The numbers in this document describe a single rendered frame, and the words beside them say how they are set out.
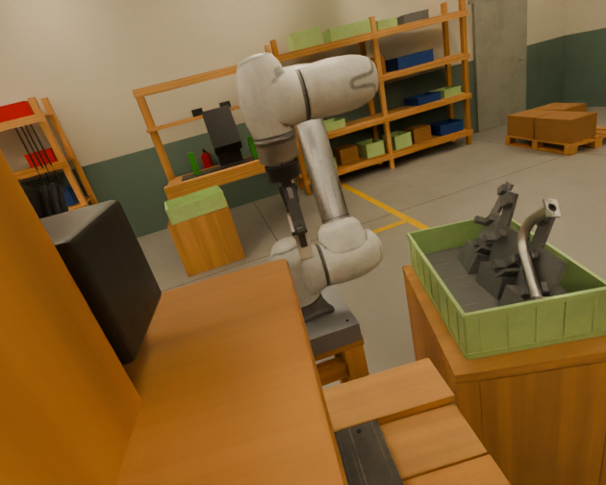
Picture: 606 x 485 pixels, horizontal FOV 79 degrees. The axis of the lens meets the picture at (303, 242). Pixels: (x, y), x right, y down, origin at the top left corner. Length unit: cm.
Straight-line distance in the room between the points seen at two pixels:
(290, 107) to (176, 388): 63
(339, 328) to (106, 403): 107
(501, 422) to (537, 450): 19
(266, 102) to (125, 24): 545
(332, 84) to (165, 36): 539
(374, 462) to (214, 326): 72
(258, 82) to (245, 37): 540
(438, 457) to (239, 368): 78
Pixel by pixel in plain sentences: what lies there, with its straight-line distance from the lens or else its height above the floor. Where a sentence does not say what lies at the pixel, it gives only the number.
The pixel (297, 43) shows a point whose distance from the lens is 573.
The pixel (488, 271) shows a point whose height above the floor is 91.
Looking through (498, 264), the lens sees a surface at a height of 95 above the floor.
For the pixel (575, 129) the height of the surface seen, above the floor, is 31.
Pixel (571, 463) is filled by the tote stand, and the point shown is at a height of 32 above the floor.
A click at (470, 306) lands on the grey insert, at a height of 85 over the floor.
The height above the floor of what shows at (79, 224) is 163.
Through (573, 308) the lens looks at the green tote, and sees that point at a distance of 131.
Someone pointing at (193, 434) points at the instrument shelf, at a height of 154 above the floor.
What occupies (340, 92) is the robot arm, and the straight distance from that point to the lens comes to 78.
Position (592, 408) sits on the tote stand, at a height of 57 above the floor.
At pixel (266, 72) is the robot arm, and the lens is 77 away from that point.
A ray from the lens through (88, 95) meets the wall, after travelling 618.
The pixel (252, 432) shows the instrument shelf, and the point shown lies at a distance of 18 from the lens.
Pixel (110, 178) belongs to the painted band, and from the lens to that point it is 625.
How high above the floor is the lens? 167
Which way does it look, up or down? 24 degrees down
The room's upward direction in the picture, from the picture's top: 14 degrees counter-clockwise
